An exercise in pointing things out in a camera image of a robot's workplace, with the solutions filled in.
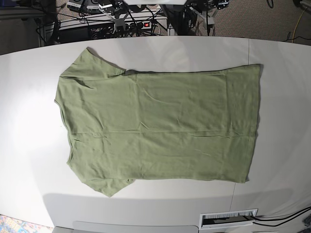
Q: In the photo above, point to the green T-shirt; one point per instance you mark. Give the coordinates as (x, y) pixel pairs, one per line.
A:
(127, 125)

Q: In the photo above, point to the black power strip red switch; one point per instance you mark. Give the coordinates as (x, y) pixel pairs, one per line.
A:
(136, 25)

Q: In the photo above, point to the white table cable grommet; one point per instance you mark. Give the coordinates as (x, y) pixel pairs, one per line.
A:
(224, 220)

